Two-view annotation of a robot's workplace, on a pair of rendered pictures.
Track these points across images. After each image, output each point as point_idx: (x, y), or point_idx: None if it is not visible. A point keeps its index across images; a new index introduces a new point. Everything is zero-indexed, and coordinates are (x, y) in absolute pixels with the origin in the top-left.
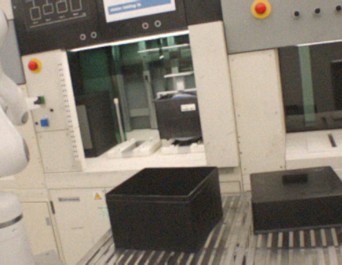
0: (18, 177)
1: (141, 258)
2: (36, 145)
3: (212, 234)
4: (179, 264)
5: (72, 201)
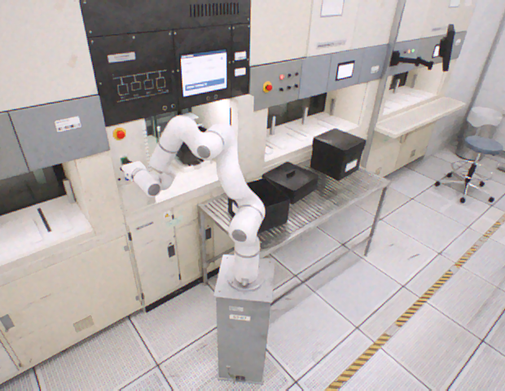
0: (98, 226)
1: (273, 235)
2: (118, 195)
3: None
4: (291, 229)
5: (147, 226)
